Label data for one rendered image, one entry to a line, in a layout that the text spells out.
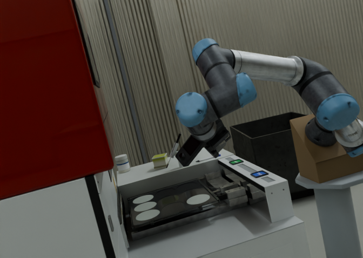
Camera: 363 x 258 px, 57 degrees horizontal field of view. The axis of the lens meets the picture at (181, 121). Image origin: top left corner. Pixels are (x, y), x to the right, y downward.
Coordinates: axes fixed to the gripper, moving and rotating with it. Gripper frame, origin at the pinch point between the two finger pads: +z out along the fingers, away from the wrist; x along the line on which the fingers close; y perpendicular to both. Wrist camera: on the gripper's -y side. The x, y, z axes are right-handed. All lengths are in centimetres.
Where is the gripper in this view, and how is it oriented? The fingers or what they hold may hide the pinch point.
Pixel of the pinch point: (212, 153)
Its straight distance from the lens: 108.8
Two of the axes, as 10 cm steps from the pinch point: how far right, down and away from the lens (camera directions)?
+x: -6.2, -6.4, 4.5
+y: 7.4, -6.8, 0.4
